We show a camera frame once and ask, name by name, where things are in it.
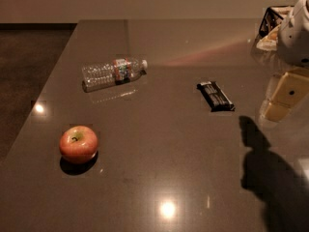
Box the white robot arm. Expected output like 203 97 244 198
256 0 309 122

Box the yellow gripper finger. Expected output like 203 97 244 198
271 71 309 106
264 101 291 122

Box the black wire snack basket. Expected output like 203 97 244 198
256 6 294 51

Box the clear plastic water bottle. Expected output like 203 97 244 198
81 58 148 93

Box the red apple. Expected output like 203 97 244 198
59 126 98 164

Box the black snack bar wrapper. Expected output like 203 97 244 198
197 81 235 112

